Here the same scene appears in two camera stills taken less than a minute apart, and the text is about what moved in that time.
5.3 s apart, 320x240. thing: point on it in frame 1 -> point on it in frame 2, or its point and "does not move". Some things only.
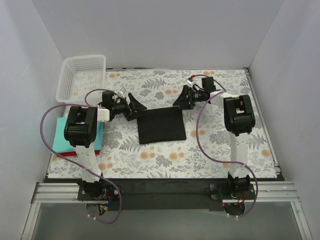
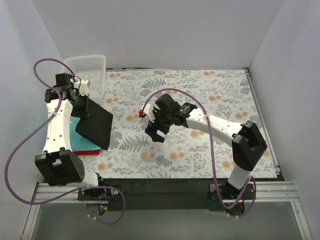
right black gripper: (187, 96) -> (157, 125)
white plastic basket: (78, 75) does not move
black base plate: (164, 194) does not move
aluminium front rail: (68, 193) does not move
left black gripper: (128, 108) -> (81, 106)
